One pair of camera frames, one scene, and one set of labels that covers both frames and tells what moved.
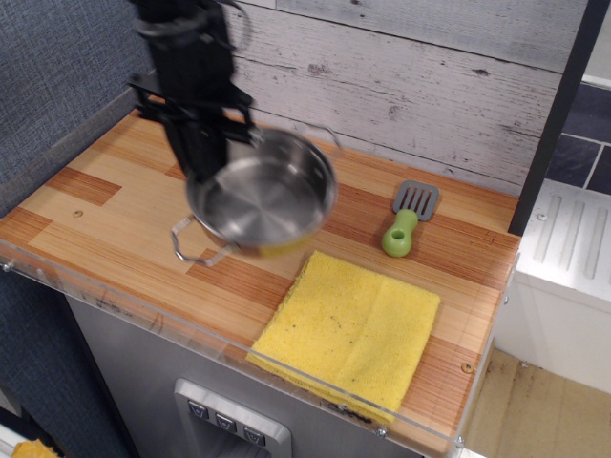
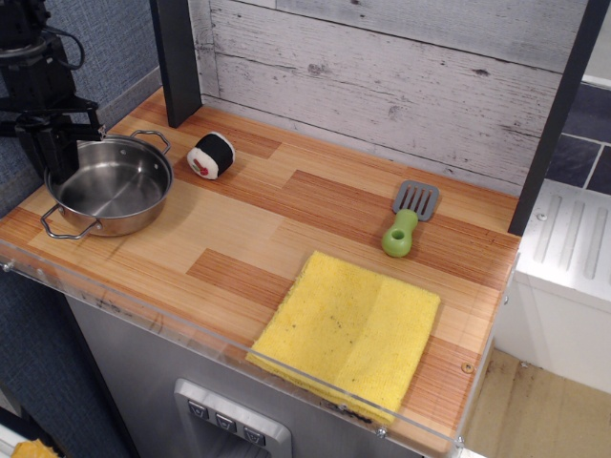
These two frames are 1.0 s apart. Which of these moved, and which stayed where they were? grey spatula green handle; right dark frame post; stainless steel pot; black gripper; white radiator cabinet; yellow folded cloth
Moved: stainless steel pot; black gripper
Stayed: grey spatula green handle; white radiator cabinet; right dark frame post; yellow folded cloth
